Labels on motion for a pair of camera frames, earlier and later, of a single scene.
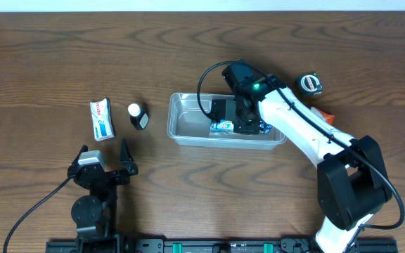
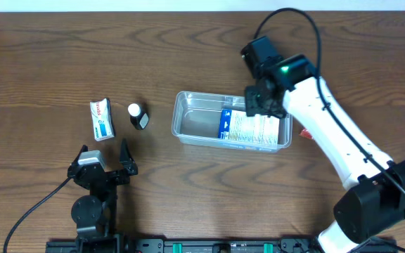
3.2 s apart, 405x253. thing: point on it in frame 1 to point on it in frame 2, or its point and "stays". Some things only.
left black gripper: (107, 176) stays
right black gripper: (246, 127) to (259, 106)
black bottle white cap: (138, 117) stays
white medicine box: (102, 119) stays
